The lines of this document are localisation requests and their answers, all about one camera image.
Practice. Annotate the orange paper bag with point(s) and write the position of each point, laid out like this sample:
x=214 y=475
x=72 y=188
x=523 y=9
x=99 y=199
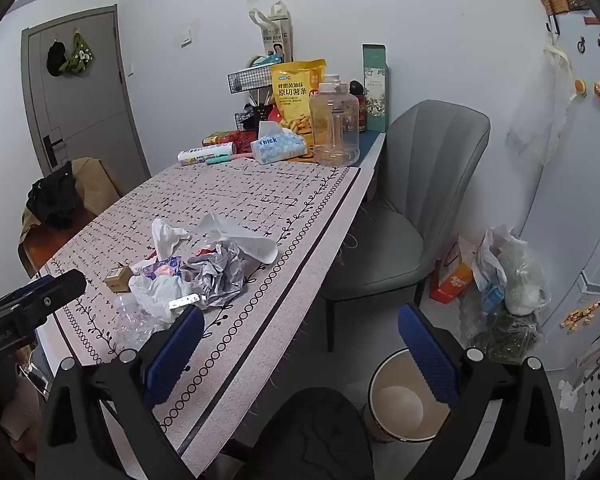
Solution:
x=453 y=274

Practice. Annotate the person's dark patterned knee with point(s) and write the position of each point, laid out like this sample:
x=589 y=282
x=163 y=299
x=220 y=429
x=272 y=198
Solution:
x=316 y=434

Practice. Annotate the teal pen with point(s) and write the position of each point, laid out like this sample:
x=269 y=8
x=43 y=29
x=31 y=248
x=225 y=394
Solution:
x=220 y=159

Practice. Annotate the white refrigerator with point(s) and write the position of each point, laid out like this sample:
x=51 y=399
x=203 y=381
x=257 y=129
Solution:
x=563 y=225

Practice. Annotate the beige trash bin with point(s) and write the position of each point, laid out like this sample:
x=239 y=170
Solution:
x=400 y=406

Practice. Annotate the large clear plastic jar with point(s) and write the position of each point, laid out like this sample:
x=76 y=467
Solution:
x=334 y=121

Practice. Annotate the clear plastic bag on fridge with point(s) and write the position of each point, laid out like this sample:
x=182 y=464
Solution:
x=542 y=111

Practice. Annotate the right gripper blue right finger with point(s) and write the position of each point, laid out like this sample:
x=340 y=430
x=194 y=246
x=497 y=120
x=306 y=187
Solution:
x=435 y=352

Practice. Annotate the white tissue paper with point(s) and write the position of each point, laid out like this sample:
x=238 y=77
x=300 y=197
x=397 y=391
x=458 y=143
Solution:
x=255 y=246

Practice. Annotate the white plastic bag of goods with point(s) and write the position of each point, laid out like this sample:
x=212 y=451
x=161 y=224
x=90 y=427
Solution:
x=506 y=270

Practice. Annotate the blue purple snack wrapper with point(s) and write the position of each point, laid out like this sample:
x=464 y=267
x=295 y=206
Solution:
x=168 y=267

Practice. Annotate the white tote bag on wall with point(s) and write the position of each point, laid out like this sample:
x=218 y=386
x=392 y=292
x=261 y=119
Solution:
x=276 y=30

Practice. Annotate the black hat on door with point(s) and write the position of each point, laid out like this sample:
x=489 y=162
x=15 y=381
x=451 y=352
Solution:
x=56 y=58

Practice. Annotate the yellow snack bag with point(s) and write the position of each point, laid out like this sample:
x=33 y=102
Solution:
x=294 y=85

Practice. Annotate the green bag on door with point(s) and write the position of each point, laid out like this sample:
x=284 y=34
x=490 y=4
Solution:
x=79 y=59

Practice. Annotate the small brown cardboard box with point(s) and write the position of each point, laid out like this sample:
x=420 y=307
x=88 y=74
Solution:
x=117 y=279

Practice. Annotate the wooden chair with clothes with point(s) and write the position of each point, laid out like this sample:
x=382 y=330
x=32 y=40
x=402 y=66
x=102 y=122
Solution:
x=60 y=205

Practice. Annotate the grey door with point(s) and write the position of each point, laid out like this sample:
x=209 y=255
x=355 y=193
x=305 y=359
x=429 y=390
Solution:
x=70 y=117

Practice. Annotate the black wire basket rack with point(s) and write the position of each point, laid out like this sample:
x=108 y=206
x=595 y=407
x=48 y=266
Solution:
x=255 y=82

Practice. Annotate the blue tissue pack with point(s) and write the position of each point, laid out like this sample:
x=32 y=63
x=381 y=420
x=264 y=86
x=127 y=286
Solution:
x=275 y=143

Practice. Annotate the grey upholstered chair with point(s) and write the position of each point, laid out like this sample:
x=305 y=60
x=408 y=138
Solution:
x=432 y=152

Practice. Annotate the red snack packets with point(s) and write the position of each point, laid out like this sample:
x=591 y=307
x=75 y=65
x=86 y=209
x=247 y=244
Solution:
x=240 y=139

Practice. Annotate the grey newspaper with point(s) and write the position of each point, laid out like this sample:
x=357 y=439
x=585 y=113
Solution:
x=216 y=274

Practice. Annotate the green floral tall box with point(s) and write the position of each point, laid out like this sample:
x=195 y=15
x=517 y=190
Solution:
x=376 y=75

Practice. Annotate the crushed clear plastic bottle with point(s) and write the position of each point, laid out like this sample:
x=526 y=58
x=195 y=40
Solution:
x=133 y=326

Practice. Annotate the green vegetables in bag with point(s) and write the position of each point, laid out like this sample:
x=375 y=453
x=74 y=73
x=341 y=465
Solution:
x=507 y=338

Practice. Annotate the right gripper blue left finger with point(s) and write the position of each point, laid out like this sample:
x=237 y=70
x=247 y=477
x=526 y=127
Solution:
x=167 y=353

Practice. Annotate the white roll of bags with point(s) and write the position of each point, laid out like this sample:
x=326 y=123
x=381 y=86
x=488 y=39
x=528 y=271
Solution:
x=200 y=155

